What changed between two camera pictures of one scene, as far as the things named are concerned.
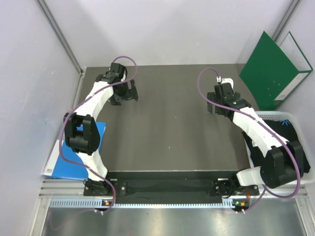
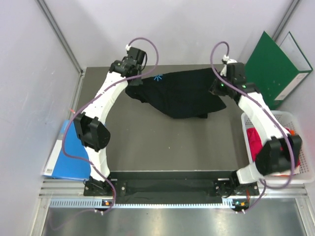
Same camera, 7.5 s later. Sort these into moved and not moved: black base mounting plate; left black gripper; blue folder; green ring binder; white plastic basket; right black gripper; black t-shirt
Moved: right black gripper; black t-shirt; left black gripper
Not moved: black base mounting plate; white plastic basket; blue folder; green ring binder
